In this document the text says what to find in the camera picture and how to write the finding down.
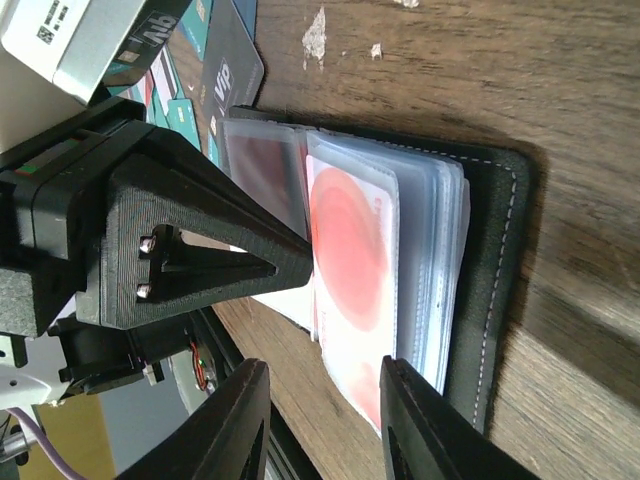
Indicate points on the black leather card holder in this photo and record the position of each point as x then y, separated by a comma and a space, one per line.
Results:
462, 210

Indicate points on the black membership card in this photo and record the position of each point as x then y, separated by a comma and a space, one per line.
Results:
232, 68

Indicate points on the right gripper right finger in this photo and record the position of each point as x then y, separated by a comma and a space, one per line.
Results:
424, 437

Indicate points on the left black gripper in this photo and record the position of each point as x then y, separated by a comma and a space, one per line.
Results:
157, 243

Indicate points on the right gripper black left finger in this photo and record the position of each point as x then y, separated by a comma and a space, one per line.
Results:
225, 438

